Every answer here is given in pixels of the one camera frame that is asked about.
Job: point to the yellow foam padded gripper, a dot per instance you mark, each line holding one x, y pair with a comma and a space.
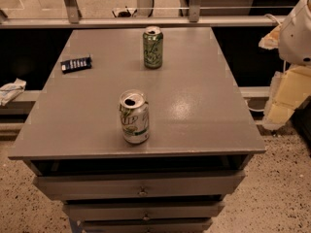
296, 38

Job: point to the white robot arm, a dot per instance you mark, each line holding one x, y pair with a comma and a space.
292, 37

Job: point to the green soda can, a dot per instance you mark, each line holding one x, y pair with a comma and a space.
153, 47

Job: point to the white 7up soda can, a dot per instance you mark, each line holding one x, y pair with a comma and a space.
134, 115

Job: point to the grey drawer cabinet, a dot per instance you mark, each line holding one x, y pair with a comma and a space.
127, 149

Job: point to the middle grey drawer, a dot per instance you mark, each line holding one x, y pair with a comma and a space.
143, 211

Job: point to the grey drawer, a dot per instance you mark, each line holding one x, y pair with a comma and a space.
169, 225
139, 185
143, 211

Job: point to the bottom grey drawer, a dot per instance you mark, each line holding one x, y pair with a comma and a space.
169, 225

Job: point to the top grey drawer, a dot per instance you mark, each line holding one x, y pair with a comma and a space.
139, 185

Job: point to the dark blue snack packet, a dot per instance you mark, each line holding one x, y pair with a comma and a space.
77, 64

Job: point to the white crumpled wrapper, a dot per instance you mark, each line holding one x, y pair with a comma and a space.
10, 91

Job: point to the grey metal railing frame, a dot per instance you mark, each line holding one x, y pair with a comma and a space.
119, 14

